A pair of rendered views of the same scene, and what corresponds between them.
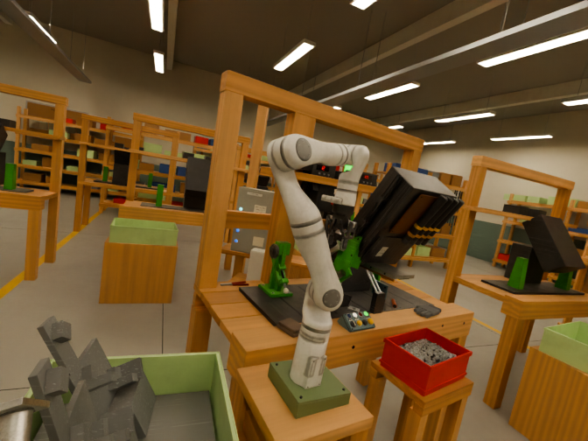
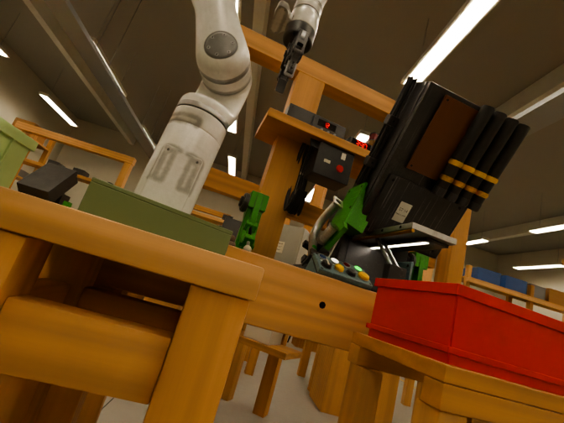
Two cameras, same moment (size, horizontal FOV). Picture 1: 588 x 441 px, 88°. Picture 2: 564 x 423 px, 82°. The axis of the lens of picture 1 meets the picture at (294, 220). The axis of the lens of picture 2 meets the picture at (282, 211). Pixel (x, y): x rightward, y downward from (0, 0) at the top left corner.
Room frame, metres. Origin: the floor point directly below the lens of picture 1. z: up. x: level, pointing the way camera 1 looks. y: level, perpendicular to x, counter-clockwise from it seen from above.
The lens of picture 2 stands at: (0.47, -0.46, 0.82)
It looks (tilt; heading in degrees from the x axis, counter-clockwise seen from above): 14 degrees up; 20
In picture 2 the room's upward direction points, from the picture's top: 17 degrees clockwise
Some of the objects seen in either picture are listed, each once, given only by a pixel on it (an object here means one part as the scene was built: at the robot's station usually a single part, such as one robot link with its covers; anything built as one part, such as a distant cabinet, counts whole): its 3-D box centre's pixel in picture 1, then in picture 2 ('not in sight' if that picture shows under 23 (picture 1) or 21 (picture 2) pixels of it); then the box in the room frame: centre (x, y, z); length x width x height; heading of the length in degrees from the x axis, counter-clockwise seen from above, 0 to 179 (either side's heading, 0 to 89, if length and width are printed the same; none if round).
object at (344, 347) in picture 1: (378, 333); (389, 329); (1.44, -0.51, 0.82); 1.50 x 0.14 x 0.15; 123
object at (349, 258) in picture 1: (351, 253); (352, 212); (1.58, -0.32, 1.17); 0.13 x 0.12 x 0.20; 123
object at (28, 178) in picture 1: (83, 157); not in sight; (9.01, 6.39, 1.11); 3.01 x 0.54 x 2.23; 114
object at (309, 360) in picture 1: (310, 352); (180, 165); (0.89, -0.12, 0.98); 0.09 x 0.09 x 0.17; 36
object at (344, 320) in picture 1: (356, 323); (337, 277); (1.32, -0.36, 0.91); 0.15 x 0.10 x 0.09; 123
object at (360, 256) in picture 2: (347, 260); (361, 258); (1.85, -0.37, 1.07); 0.30 x 0.18 x 0.34; 123
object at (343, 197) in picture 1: (341, 195); (296, 19); (1.06, -0.15, 1.47); 0.11 x 0.09 x 0.06; 123
